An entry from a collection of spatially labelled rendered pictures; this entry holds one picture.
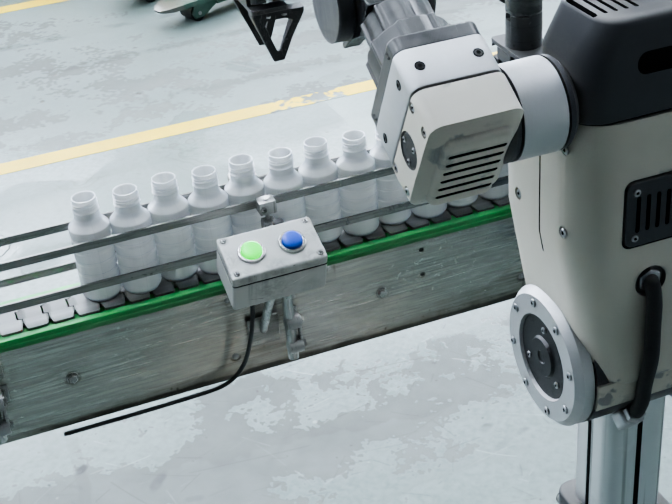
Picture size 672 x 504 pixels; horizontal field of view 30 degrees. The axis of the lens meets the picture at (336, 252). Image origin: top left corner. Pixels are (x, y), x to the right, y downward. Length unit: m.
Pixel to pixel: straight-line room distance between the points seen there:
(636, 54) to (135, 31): 4.69
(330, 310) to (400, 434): 1.18
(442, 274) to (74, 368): 0.60
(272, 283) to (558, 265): 0.58
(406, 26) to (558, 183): 0.21
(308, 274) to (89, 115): 3.27
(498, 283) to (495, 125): 1.04
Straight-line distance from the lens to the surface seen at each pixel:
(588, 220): 1.22
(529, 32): 1.96
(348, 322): 2.01
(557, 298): 1.32
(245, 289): 1.74
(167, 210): 1.85
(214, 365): 1.97
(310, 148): 1.89
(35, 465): 3.23
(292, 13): 1.58
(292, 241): 1.75
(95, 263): 1.86
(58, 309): 1.90
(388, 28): 1.15
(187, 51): 5.44
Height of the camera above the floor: 2.01
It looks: 31 degrees down
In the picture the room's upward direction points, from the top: 5 degrees counter-clockwise
